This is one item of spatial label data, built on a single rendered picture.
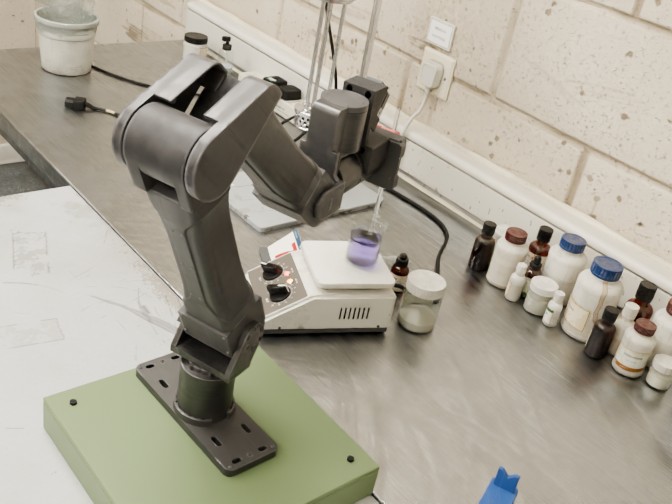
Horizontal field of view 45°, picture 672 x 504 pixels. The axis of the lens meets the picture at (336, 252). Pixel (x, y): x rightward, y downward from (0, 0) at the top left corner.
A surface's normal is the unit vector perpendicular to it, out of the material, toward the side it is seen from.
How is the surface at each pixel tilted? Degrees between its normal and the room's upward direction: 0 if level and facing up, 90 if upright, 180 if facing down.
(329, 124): 90
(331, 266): 0
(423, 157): 90
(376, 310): 90
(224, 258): 91
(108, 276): 0
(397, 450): 0
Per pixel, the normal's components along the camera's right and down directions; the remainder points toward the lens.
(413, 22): -0.76, 0.21
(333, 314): 0.25, 0.53
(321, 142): -0.51, 0.36
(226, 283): 0.81, 0.40
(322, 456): 0.18, -0.85
